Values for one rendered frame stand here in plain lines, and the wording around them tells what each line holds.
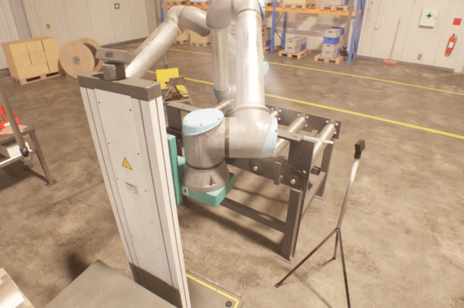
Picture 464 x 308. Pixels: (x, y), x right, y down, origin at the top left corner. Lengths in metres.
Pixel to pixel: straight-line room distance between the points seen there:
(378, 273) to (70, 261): 2.63
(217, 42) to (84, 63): 7.03
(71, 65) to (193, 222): 6.49
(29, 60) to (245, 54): 8.09
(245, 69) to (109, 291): 1.15
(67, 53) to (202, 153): 7.64
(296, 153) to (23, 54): 7.90
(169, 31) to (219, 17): 0.32
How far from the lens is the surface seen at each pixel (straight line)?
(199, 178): 1.02
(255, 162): 2.04
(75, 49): 8.28
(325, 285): 2.51
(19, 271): 3.04
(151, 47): 1.46
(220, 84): 1.59
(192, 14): 1.46
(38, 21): 12.01
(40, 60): 9.00
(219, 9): 1.29
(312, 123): 2.86
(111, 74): 0.94
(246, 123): 0.95
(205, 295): 1.99
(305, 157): 1.92
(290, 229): 2.33
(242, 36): 1.17
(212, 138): 0.94
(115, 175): 1.20
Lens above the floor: 2.03
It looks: 28 degrees down
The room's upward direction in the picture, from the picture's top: straight up
